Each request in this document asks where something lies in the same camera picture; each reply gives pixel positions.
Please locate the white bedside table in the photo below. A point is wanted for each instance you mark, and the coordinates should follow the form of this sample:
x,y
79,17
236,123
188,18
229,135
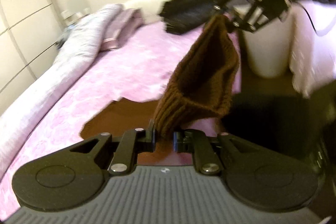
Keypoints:
x,y
268,49

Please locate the grey striped duvet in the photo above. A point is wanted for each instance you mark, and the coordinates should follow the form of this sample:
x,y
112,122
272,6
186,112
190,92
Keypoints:
x,y
73,60

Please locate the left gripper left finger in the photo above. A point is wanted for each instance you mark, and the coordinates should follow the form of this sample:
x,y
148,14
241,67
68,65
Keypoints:
x,y
127,147

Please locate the mauve pillow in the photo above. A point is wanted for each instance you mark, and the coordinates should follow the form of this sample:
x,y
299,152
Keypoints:
x,y
121,29

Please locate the stack of dark folded clothes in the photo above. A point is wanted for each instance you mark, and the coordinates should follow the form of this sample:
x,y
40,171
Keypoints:
x,y
181,16

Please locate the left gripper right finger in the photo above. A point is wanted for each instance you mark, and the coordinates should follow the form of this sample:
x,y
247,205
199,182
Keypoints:
x,y
198,144

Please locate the white wardrobe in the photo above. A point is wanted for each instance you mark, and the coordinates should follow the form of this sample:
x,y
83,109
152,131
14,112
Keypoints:
x,y
29,30

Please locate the pink floral bed blanket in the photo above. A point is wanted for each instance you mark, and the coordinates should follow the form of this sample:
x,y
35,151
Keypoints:
x,y
139,71

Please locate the brown knit sweater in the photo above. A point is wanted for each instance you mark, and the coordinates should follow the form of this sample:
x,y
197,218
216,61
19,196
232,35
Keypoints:
x,y
200,89

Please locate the round mirror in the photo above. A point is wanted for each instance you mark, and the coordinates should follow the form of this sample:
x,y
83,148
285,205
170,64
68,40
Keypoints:
x,y
75,10

